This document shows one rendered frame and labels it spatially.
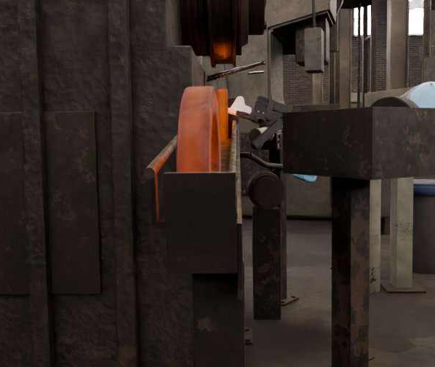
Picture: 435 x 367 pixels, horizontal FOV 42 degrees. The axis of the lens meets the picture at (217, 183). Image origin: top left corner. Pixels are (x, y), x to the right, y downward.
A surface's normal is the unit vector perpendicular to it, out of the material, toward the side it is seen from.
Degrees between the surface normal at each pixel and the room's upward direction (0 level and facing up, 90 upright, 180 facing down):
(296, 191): 90
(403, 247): 90
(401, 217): 90
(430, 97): 87
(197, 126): 61
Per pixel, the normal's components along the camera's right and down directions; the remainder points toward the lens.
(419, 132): 0.55, 0.07
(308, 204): -0.28, 0.09
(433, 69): -0.95, 0.04
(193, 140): -0.07, -0.23
